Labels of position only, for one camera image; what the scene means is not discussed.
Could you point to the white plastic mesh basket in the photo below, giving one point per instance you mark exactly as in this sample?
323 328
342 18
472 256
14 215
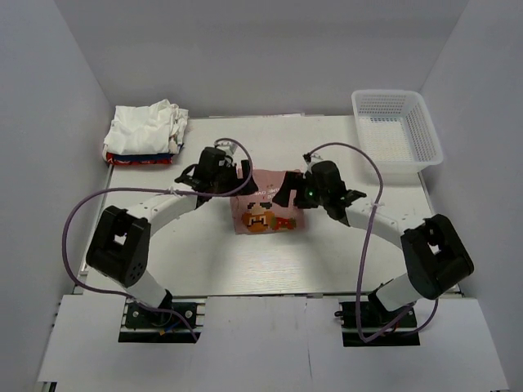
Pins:
395 130

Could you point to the red blue folded shirt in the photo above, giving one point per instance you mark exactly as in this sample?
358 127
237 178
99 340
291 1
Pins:
147 156

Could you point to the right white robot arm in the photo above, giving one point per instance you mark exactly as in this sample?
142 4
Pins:
435 257

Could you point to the pink t-shirt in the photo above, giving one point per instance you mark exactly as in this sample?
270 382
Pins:
258 214

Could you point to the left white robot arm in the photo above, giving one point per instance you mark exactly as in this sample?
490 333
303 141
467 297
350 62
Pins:
120 245

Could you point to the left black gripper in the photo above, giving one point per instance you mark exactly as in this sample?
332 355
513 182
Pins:
237 182

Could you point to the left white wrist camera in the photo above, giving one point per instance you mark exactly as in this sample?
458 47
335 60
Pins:
229 148

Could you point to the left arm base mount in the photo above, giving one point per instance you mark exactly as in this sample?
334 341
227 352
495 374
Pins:
142 326

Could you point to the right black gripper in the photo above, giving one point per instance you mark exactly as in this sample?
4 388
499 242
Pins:
294 180

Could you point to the white t-shirt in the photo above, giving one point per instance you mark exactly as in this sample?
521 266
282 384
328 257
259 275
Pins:
145 130

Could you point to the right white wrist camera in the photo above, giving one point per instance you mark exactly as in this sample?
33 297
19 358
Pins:
312 159

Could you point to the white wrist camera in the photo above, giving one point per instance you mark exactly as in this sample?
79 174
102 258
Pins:
312 159
229 148

